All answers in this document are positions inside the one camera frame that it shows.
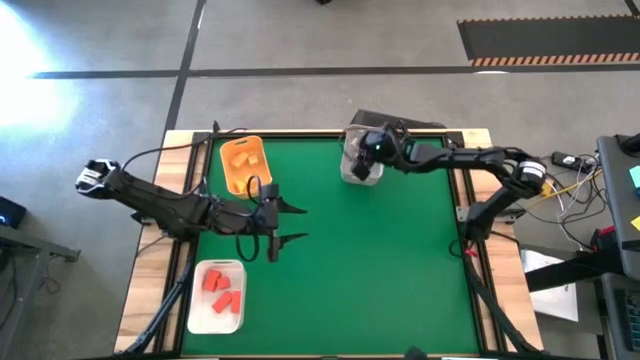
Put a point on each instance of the dark gray equipment case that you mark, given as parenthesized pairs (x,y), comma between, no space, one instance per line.
(625,320)

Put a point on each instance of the gray desk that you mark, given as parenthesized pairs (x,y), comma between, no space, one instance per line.
(620,200)

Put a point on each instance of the orange plastic bin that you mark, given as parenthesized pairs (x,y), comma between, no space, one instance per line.
(230,170)

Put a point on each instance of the long yellow wooden block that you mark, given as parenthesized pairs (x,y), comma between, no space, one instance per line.
(240,159)

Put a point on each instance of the black hazard-striped floor mat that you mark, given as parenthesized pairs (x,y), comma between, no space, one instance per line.
(550,40)

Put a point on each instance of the black metal table frame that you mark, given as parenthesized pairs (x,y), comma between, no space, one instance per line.
(300,134)

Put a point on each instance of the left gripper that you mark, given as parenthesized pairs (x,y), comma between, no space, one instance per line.
(265,222)

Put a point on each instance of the small red wooden block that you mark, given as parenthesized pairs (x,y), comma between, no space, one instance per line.
(224,283)

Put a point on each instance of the black rounded device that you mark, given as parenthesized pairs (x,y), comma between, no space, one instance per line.
(631,144)

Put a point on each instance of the gray plastic bin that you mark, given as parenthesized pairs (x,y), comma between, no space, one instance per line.
(346,170)

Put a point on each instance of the gray metal stand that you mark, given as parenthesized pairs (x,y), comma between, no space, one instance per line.
(30,242)

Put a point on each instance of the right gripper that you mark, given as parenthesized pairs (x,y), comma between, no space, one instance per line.
(377,150)

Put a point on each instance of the black device with blue light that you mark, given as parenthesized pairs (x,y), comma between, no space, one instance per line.
(10,212)

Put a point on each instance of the teal sticky note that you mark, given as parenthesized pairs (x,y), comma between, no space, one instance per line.
(636,177)

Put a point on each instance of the green felt mat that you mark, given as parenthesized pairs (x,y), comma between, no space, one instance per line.
(400,300)

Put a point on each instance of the black metal bar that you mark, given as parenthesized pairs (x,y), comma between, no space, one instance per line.
(570,270)

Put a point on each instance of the white paper sheet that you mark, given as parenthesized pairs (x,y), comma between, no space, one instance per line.
(555,300)

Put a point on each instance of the black flat panel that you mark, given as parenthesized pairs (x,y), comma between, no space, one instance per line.
(372,118)

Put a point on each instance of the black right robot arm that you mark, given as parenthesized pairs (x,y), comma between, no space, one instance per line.
(460,157)

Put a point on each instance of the yellow sticky note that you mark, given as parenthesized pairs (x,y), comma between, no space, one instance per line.
(636,223)

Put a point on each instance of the black power strip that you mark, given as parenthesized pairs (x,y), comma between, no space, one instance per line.
(565,160)

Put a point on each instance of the white plastic bin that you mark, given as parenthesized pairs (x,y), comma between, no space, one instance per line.
(216,320)

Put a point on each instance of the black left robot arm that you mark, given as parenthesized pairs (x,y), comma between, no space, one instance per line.
(165,205)

